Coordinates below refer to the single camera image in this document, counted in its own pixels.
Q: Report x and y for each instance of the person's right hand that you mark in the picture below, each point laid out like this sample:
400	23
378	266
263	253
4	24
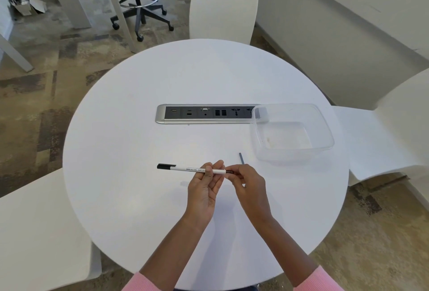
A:
253	193

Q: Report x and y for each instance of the person's left hand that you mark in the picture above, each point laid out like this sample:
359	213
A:
202	197

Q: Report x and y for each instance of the small black end plug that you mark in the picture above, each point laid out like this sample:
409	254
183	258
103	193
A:
230	171

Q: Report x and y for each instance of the white marker with black cap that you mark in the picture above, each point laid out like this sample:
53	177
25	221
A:
187	168

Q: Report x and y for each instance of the grey refill stick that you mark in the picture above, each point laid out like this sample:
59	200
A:
241	159

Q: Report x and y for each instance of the person's left forearm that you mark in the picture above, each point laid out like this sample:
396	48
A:
167	254

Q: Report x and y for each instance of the person's right forearm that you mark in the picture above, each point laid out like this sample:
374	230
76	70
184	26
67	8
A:
295	254

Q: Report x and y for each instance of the clear plastic container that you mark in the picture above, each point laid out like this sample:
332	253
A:
291	133

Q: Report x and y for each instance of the silver table socket panel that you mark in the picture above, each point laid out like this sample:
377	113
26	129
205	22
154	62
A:
194	114

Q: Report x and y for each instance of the white chair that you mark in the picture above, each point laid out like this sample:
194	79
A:
37	233
395	130
223	9

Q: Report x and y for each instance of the thin white desk leg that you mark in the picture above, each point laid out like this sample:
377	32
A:
119	9

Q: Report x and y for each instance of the grey desk leg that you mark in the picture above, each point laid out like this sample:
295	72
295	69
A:
16	54

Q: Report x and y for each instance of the cardboard box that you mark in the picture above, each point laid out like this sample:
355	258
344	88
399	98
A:
30	7

